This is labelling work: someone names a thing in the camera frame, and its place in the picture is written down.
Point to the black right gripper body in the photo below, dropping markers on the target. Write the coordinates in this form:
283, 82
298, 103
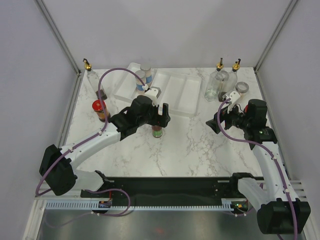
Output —
234, 118

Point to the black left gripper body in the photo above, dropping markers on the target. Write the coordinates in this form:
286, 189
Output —
153, 118

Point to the green label sauce bottle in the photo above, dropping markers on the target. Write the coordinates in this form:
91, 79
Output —
157, 131

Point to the blue label spice jar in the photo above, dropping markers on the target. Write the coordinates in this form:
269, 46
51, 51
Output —
140, 81

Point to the blue label seasoning jar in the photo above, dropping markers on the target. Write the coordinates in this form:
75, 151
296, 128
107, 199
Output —
148, 73

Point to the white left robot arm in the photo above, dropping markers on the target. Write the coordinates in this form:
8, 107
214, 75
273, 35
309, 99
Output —
59, 164

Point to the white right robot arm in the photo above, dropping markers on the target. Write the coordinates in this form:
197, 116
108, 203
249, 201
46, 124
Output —
278, 208

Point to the red lid jar right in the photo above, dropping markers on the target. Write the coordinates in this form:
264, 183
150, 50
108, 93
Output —
246, 108

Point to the white compartment organizer tray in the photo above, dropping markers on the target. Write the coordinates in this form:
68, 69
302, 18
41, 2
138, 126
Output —
180, 91

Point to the open glass jar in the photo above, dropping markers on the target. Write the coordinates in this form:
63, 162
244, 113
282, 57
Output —
242, 88

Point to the square clear glass bottle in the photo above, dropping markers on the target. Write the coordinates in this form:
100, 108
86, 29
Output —
215, 82

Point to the square dark sauce bottle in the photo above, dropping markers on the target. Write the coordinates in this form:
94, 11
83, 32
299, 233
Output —
229, 84

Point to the red lid sauce jar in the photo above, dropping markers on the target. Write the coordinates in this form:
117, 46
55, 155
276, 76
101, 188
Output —
100, 108

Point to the round glass oil bottle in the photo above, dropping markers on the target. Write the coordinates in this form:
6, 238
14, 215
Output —
94, 79

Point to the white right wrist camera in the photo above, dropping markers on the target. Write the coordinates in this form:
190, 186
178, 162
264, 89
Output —
233, 98

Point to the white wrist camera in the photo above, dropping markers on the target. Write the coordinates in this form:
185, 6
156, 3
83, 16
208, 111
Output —
153, 93
233, 98

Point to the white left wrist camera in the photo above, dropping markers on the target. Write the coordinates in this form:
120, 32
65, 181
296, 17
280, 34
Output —
153, 93

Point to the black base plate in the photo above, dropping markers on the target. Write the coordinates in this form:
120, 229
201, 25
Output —
175, 191

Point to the white cable duct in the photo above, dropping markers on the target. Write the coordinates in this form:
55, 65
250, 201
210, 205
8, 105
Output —
96, 205

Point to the right aluminium frame post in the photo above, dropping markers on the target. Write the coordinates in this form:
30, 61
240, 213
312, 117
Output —
275, 34

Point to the aluminium frame post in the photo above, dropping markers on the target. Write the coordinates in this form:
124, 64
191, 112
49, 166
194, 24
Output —
57, 34
275, 34

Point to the left aluminium frame post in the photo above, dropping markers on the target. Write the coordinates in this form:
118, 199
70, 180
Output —
57, 34

